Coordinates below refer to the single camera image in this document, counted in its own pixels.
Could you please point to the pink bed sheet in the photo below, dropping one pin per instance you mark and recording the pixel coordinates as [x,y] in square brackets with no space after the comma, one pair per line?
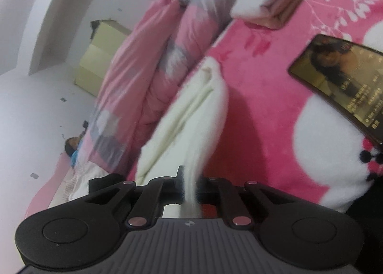
[45,190]

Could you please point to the pink grey floral duvet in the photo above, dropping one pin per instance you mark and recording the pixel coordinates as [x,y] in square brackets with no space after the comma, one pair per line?
[143,67]

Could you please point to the white fluffy sweater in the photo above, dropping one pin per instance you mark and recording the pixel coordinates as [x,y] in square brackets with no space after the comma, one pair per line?
[191,118]

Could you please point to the pink floral fleece blanket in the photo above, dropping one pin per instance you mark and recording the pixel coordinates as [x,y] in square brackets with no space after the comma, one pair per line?
[269,97]

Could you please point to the pale yellow wardrobe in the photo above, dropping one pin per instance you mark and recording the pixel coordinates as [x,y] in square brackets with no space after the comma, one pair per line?
[95,61]

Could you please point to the white pillow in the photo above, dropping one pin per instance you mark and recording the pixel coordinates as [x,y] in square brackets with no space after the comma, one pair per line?
[77,181]

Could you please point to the black smartphone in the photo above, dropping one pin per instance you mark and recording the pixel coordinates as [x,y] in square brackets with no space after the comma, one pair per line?
[344,82]

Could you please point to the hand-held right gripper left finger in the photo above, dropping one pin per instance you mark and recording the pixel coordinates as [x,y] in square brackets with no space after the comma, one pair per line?
[179,187]

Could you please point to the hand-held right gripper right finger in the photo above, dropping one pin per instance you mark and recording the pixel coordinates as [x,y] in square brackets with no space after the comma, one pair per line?
[206,190]

